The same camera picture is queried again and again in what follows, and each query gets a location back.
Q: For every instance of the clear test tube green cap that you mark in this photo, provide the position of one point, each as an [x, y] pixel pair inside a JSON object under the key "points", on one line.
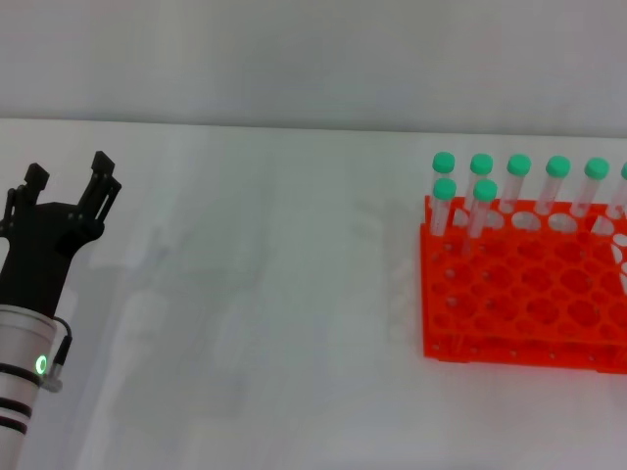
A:
{"points": [[444, 161], [519, 164], [596, 168], [558, 166], [624, 172], [481, 163], [486, 190], [445, 188]]}

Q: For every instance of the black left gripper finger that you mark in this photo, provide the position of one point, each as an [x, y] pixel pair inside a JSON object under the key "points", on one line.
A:
{"points": [[36, 176], [103, 166]]}

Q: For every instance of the orange test tube rack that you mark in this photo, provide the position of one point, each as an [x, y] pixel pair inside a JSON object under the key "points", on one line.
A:
{"points": [[529, 294]]}

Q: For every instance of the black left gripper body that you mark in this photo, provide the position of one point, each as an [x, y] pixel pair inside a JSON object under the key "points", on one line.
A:
{"points": [[39, 254]]}

